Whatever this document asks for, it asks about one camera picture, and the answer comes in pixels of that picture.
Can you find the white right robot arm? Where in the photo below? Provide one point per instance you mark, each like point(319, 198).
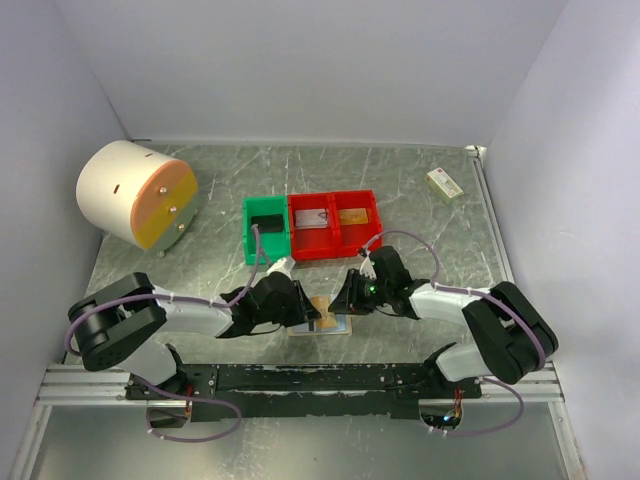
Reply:
point(510, 339)

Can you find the white cylinder with orange face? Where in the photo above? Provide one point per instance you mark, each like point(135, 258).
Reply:
point(141, 196)

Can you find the red bin right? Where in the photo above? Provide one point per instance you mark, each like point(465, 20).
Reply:
point(352, 238)

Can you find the black credit card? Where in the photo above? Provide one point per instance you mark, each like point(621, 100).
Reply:
point(267, 224)

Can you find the green plastic bin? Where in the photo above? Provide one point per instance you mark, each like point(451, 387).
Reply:
point(275, 245)

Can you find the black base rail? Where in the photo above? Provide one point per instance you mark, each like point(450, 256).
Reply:
point(260, 391)

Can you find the tan card holder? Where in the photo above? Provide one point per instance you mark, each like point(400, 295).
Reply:
point(344, 328)

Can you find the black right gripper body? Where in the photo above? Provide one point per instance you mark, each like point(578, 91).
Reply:
point(371, 291)

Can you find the silver credit card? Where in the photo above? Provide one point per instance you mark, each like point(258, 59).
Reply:
point(311, 219)

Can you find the red bin middle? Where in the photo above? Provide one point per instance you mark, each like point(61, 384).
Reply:
point(313, 244)

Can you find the small white cardboard box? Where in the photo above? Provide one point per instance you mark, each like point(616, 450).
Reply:
point(443, 185)

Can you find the orange credit card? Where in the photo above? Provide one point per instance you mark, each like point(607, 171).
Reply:
point(353, 216)

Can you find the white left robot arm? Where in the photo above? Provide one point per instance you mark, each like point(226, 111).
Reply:
point(116, 326)

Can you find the red bin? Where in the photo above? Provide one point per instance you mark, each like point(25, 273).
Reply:
point(352, 238)
point(313, 244)

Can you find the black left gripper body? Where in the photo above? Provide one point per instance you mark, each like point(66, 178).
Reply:
point(289, 313)

